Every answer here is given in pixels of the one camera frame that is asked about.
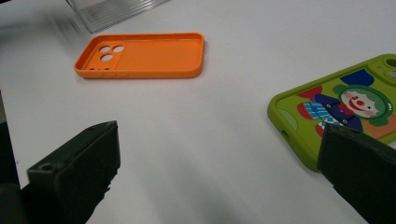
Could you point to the green snack packet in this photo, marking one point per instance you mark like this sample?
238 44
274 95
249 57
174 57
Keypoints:
299 124

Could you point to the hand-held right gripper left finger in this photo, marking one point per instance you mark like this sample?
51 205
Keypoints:
77 168

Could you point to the orange box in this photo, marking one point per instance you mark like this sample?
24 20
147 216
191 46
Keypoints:
155 56

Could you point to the clear plastic rack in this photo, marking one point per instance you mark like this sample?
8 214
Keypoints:
112 12

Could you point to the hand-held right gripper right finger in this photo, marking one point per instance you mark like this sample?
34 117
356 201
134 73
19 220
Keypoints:
364 168

